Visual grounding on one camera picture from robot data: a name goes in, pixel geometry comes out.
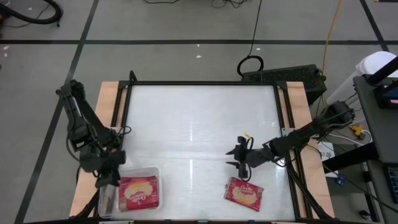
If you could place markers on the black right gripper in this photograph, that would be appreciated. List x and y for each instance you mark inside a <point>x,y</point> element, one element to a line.
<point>253,155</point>

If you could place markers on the yellow plug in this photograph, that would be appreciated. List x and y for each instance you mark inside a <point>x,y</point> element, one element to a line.
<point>357,129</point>

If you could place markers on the dark grey desk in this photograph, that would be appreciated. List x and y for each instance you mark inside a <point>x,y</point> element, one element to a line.
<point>382,133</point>

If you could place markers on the blue tag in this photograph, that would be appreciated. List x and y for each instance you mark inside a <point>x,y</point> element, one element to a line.
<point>340,180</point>

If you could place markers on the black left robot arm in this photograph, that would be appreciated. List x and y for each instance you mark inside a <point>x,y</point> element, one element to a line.
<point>77,130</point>

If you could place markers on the white plastic drum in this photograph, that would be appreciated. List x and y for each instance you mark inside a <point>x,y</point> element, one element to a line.
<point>373,62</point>

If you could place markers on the clear plastic bin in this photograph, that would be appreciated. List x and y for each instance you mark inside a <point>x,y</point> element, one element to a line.
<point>136,170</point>

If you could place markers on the white paper label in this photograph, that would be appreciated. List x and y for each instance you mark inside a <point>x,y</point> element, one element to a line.
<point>326,152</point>

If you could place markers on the black aluminium table frame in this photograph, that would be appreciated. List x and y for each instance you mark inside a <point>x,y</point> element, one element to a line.
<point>202,83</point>

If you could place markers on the black screen with blue display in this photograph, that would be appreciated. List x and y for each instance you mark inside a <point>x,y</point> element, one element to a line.
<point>388,96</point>

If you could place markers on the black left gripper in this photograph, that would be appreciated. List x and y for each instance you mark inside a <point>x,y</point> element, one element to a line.
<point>110,165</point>

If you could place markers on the red Orville popcorn bag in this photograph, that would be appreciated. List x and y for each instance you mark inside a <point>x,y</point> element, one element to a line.
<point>244,194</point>
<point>140,193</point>

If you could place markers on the black keyboard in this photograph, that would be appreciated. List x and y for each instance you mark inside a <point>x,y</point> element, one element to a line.
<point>394,183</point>

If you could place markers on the black desk support bar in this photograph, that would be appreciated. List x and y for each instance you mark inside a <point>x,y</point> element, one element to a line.
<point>351,157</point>

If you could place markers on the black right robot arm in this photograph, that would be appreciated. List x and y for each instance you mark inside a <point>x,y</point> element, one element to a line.
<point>311,130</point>

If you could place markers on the light wooden base board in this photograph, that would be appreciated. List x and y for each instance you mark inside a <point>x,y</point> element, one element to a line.
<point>107,93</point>

